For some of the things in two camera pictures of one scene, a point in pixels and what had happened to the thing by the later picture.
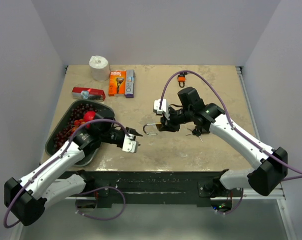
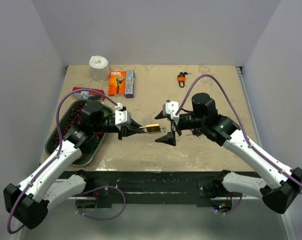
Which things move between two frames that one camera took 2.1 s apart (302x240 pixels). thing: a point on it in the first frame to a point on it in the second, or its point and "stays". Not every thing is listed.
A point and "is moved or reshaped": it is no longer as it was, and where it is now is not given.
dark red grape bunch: (77, 113) stays
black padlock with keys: (195, 132) stays
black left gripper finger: (133, 131) to (135, 125)
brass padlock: (157, 124) is moved or reshaped
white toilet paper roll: (100, 68) stays
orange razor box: (117, 83) stays
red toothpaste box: (88, 93) stays
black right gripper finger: (161, 127) to (161, 114)
